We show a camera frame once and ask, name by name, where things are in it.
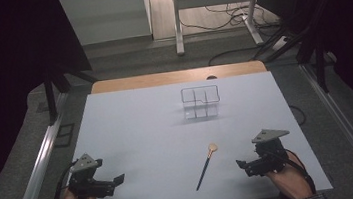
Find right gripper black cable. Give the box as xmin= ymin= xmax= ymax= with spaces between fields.
xmin=283 ymin=144 xmax=318 ymax=199

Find aluminium rail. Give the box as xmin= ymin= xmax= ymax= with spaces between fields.
xmin=297 ymin=57 xmax=353 ymax=199
xmin=0 ymin=91 xmax=81 ymax=199

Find blue-handled makeup brush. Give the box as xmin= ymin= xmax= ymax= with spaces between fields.
xmin=190 ymin=141 xmax=224 ymax=192

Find black floor cables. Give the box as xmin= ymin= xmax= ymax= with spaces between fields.
xmin=175 ymin=0 xmax=286 ymax=70

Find black metal stand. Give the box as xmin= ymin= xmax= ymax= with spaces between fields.
xmin=40 ymin=58 xmax=103 ymax=126
xmin=244 ymin=0 xmax=353 ymax=102

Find clear acrylic organizer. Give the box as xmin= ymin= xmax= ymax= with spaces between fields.
xmin=179 ymin=84 xmax=224 ymax=122

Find person's right hand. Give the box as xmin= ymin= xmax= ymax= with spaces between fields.
xmin=262 ymin=149 xmax=315 ymax=199

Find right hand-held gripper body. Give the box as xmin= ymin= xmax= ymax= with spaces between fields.
xmin=240 ymin=125 xmax=295 ymax=178

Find white power strip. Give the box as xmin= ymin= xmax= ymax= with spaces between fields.
xmin=270 ymin=34 xmax=292 ymax=52

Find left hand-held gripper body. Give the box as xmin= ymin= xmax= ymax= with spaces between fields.
xmin=64 ymin=149 xmax=116 ymax=199

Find thin black cable loop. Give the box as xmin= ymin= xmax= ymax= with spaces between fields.
xmin=288 ymin=102 xmax=308 ymax=128

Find white board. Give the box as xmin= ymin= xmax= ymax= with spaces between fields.
xmin=68 ymin=65 xmax=335 ymax=199

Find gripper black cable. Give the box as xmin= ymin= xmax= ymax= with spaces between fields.
xmin=47 ymin=160 xmax=82 ymax=199
xmin=283 ymin=144 xmax=318 ymax=199

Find wooden table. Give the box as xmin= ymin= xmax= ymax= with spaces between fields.
xmin=89 ymin=59 xmax=268 ymax=96

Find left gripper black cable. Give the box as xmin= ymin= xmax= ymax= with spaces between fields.
xmin=47 ymin=160 xmax=82 ymax=199

